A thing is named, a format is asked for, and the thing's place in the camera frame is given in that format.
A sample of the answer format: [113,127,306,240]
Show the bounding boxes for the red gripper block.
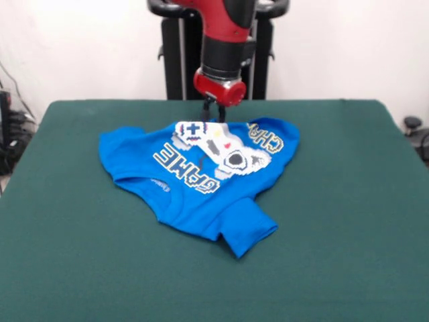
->
[192,68,247,124]

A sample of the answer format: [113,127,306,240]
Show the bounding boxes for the dark green table cloth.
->
[0,99,429,322]

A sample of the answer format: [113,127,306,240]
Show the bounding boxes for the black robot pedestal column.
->
[147,0,289,101]

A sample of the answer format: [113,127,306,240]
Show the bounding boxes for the blue printed t-shirt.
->
[98,117,301,260]

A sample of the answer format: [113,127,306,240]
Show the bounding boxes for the black cables and equipment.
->
[0,60,38,195]

